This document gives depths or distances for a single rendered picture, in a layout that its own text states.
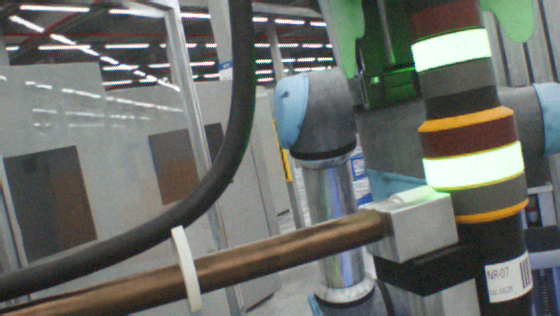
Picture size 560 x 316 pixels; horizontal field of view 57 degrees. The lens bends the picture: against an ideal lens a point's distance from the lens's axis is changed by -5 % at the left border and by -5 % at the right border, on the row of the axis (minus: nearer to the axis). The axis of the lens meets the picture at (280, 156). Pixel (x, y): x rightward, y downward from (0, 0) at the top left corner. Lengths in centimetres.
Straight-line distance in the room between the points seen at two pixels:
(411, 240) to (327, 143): 65
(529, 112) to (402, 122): 13
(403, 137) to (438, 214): 27
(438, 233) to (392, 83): 12
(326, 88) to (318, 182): 16
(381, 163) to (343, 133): 38
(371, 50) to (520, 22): 8
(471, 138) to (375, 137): 27
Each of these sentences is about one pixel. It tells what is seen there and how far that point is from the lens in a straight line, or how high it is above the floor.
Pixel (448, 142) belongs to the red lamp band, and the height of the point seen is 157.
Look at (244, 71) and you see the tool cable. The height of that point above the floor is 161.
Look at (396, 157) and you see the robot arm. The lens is 49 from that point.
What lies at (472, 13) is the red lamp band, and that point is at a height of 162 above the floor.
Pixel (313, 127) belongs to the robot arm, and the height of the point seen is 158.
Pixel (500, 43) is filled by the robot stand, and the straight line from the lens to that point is 118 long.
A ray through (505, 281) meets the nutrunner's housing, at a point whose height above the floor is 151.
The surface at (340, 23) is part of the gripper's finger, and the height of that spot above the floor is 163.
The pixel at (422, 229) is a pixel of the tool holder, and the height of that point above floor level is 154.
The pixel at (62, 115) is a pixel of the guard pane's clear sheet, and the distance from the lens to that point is 116.
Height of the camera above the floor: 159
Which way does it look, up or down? 3 degrees down
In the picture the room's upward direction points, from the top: 12 degrees counter-clockwise
